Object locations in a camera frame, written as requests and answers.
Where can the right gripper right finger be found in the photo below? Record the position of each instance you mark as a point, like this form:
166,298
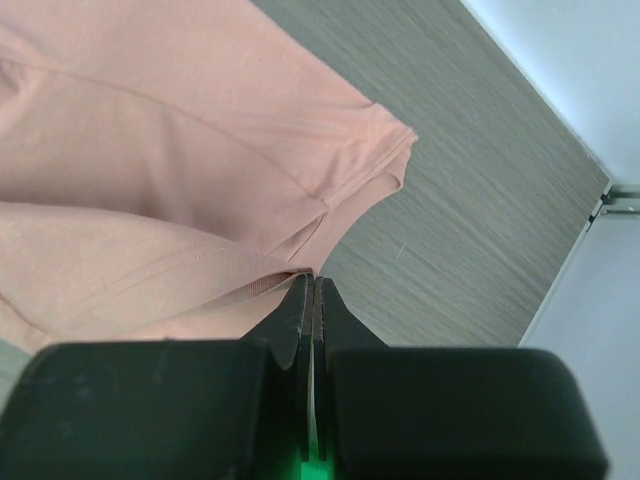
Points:
386,412

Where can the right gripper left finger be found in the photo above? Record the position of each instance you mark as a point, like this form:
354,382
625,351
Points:
171,409

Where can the pink t shirt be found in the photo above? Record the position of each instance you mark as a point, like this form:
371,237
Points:
169,167

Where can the green plastic tray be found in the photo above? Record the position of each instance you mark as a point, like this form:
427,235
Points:
316,468

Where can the aluminium frame rail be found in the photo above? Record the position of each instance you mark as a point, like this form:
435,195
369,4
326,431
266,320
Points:
618,199

